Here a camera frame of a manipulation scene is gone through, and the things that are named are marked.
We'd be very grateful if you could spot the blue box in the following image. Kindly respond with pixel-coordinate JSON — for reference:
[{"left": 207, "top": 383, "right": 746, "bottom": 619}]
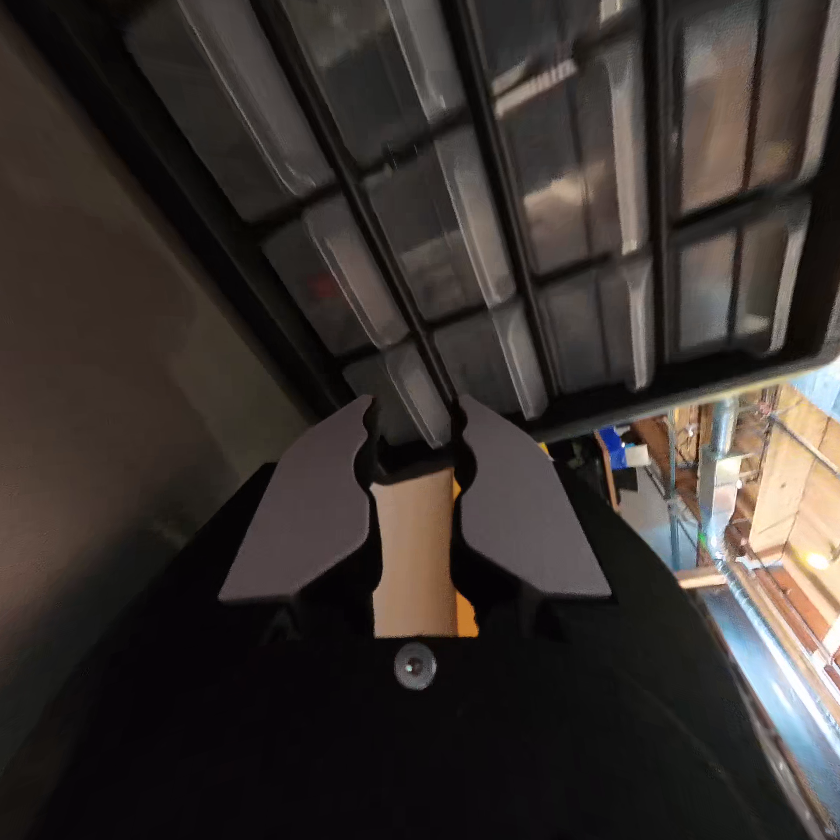
[{"left": 595, "top": 427, "right": 651, "bottom": 506}]

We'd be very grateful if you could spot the black drawer cabinet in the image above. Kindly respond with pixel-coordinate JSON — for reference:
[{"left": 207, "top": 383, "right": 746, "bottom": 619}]
[{"left": 0, "top": 0, "right": 840, "bottom": 447}]

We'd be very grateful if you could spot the round metal duct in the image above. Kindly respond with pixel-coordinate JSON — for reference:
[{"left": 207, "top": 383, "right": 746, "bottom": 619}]
[{"left": 696, "top": 401, "right": 739, "bottom": 552}]

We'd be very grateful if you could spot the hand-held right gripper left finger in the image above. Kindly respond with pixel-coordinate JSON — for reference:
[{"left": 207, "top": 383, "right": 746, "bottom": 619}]
[{"left": 217, "top": 394, "right": 382, "bottom": 607}]

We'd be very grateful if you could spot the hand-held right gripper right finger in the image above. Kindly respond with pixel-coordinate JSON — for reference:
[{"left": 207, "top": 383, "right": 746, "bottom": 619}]
[{"left": 453, "top": 392, "right": 613, "bottom": 602}]

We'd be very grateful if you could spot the metal air duct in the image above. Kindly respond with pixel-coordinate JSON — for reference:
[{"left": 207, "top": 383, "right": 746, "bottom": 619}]
[{"left": 775, "top": 361, "right": 840, "bottom": 434}]

